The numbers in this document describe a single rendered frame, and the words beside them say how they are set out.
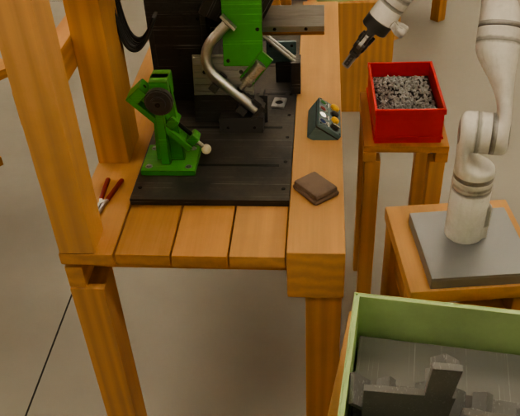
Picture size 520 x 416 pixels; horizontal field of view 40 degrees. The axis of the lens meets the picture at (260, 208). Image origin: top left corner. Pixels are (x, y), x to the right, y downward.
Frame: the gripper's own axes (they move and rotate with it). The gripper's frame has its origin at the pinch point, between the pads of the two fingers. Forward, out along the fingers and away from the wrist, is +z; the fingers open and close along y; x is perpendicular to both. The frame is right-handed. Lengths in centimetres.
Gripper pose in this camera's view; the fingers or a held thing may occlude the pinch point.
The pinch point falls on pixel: (348, 60)
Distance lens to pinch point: 201.9
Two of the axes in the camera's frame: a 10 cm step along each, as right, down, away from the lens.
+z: -5.4, 6.8, 5.0
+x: 7.8, 6.3, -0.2
